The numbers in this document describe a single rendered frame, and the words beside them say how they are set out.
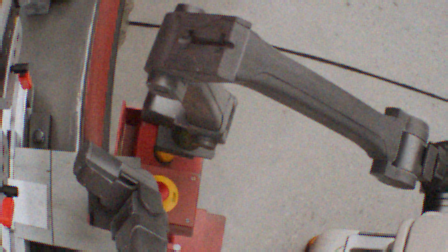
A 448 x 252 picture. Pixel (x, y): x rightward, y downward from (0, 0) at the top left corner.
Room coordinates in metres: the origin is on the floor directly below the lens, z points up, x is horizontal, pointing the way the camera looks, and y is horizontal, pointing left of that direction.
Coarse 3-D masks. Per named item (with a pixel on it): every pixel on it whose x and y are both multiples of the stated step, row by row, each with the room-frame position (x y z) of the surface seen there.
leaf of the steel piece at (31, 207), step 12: (12, 180) 0.27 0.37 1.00; (24, 192) 0.25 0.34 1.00; (36, 192) 0.26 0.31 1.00; (48, 192) 0.27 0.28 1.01; (24, 204) 0.23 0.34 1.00; (36, 204) 0.24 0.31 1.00; (48, 204) 0.25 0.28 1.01; (24, 216) 0.21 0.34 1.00; (36, 216) 0.21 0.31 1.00; (48, 216) 0.22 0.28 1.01; (48, 228) 0.20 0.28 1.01
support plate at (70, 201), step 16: (16, 160) 0.31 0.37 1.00; (32, 160) 0.32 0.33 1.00; (48, 160) 0.33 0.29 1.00; (64, 160) 0.34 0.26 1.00; (128, 160) 0.36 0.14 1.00; (16, 176) 0.28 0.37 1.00; (32, 176) 0.29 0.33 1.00; (48, 176) 0.30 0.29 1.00; (64, 176) 0.31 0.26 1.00; (64, 192) 0.28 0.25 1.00; (80, 192) 0.29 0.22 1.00; (64, 208) 0.25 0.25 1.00; (80, 208) 0.26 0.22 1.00; (16, 224) 0.18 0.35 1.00; (64, 224) 0.22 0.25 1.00; (80, 224) 0.23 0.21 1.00; (32, 240) 0.16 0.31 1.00; (48, 240) 0.18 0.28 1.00; (64, 240) 0.19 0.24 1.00; (80, 240) 0.20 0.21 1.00; (96, 240) 0.21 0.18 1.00; (112, 240) 0.22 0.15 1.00
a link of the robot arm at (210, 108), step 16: (160, 80) 0.36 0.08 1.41; (176, 80) 0.36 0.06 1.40; (160, 96) 0.36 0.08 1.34; (176, 96) 0.35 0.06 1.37; (192, 96) 0.40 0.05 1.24; (208, 96) 0.41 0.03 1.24; (224, 96) 0.44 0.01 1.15; (192, 112) 0.42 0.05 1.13; (208, 112) 0.41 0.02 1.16; (224, 112) 0.43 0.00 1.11; (192, 128) 0.42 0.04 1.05; (208, 128) 0.41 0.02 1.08; (224, 128) 0.42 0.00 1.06
